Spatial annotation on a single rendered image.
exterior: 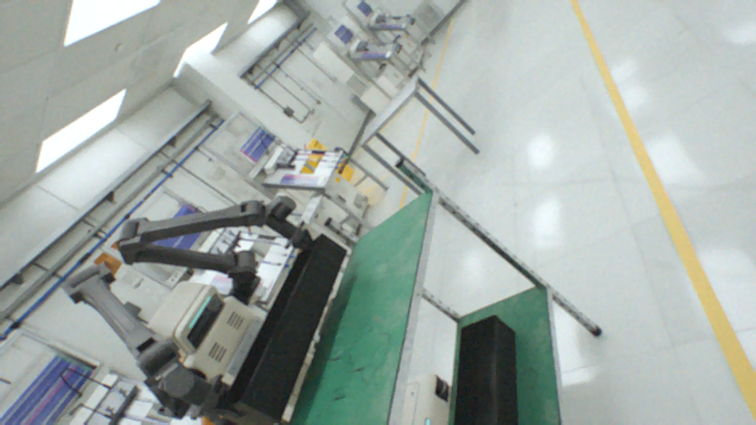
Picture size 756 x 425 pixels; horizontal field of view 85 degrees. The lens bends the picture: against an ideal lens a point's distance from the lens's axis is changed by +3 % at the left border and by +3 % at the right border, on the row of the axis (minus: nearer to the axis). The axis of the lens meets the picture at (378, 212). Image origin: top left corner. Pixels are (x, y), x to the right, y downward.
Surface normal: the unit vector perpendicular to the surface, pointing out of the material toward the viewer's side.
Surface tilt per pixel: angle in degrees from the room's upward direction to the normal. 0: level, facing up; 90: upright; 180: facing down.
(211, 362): 98
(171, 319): 42
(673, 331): 0
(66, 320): 90
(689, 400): 0
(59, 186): 90
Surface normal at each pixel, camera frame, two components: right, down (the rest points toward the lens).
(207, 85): -0.22, 0.65
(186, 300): -0.13, -0.74
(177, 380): 0.52, -0.27
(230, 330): 0.73, -0.36
